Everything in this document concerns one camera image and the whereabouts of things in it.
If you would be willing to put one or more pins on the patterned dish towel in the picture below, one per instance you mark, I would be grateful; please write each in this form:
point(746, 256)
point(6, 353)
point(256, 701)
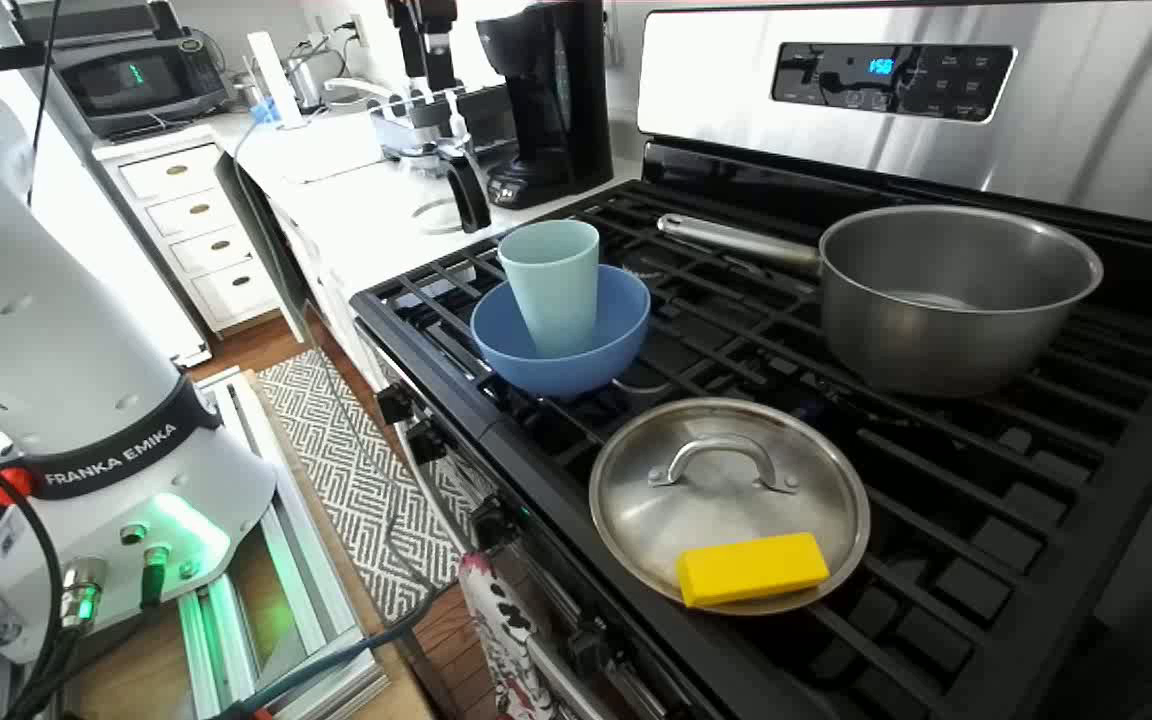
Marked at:
point(507, 633)

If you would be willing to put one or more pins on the silver pot lid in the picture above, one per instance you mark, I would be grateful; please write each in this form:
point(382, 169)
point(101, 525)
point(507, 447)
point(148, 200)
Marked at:
point(716, 472)

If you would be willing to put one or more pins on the black gas stove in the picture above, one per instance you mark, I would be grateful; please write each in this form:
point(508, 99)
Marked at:
point(1011, 553)

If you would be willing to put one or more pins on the black coffee maker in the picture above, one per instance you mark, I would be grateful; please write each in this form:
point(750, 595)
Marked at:
point(548, 59)

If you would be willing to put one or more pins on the yellow block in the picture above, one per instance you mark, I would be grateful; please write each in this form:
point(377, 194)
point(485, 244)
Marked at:
point(750, 570)

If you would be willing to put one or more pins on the patterned grey floor mat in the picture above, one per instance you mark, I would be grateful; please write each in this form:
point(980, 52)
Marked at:
point(382, 519)

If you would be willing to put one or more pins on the blue bowl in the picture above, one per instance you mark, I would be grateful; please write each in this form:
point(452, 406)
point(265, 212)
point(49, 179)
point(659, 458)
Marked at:
point(594, 357)

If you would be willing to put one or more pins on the black microwave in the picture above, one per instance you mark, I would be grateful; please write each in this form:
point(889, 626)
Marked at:
point(129, 67)

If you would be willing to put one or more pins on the silver pot with handle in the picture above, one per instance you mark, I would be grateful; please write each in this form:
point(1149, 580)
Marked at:
point(928, 299)

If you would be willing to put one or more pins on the light teal cup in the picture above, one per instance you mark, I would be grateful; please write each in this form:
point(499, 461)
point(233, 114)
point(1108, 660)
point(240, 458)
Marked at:
point(552, 275)

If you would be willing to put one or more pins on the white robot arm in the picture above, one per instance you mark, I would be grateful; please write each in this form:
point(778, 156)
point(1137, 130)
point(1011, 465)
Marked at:
point(129, 477)

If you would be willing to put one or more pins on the white drawer cabinet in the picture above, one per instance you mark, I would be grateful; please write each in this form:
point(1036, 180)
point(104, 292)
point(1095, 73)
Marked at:
point(194, 226)

